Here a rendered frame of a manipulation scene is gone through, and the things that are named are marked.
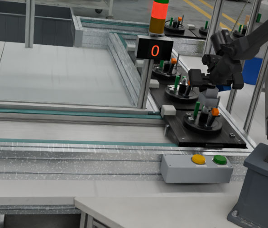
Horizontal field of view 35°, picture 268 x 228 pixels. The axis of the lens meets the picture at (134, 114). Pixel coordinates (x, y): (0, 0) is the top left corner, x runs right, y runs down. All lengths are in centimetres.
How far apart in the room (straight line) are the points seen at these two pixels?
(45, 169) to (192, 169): 44
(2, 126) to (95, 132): 31
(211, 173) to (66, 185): 43
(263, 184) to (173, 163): 26
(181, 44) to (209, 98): 125
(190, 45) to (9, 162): 168
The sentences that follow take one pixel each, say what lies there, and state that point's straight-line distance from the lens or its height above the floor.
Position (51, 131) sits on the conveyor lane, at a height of 92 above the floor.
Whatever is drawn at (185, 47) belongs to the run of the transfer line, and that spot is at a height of 91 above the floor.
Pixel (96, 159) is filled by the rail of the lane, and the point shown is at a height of 93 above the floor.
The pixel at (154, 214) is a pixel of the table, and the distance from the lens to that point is 122.
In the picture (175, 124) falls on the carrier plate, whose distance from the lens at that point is 148.
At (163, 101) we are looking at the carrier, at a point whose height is 97.
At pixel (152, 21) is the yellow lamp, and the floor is 130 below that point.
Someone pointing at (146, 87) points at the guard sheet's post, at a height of 105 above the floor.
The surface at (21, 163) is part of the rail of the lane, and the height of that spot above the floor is 92.
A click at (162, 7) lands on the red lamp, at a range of 141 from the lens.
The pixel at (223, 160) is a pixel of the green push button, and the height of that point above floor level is 97.
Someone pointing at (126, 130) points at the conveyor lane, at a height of 92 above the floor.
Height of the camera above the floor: 161
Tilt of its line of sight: 25 degrees down
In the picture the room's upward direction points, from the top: 9 degrees clockwise
